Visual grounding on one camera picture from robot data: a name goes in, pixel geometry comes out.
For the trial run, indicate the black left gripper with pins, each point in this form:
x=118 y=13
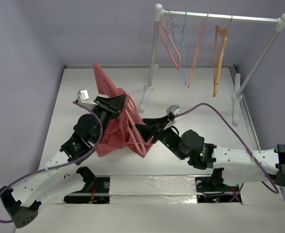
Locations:
x=113 y=106

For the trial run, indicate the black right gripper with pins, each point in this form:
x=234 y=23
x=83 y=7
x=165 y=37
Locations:
x=159 y=128

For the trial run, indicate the thick pink plastic hanger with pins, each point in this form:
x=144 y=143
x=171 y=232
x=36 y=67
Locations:
x=128 y=119

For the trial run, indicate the red t shirt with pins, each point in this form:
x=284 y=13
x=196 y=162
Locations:
x=113 y=138

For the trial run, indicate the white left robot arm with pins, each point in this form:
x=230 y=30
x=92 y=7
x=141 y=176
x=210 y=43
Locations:
x=62 y=174

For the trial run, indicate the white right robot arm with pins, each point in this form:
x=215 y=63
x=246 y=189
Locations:
x=230 y=166

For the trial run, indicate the orange wooden hanger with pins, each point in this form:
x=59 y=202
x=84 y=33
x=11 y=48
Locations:
x=221 y=39

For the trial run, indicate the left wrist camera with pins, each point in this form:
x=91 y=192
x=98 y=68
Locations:
x=84 y=97

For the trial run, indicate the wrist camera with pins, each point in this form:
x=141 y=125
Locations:
x=172 y=112
x=84 y=97

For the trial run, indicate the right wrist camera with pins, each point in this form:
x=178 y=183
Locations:
x=172 y=112

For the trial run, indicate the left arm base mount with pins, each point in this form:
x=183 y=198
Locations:
x=94 y=191

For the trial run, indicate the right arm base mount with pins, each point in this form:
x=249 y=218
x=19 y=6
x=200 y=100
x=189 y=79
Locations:
x=212 y=189

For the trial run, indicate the blue wire hanger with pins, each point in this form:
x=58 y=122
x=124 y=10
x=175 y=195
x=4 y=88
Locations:
x=182 y=29

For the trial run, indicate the thin pink wire hanger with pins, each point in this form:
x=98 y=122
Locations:
x=197 y=49

